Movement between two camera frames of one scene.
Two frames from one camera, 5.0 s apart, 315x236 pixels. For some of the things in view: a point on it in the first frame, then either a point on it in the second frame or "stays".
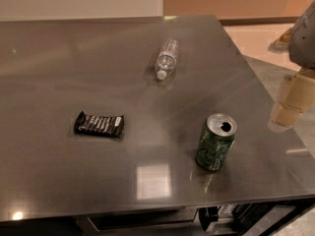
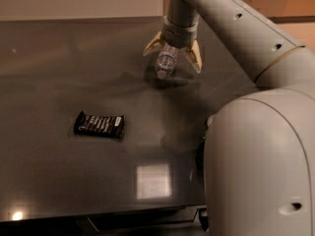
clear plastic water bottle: (166, 58) stays
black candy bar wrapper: (112, 126) stays
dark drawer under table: (99, 223) stays
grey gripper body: (303, 44) -> (178, 36)
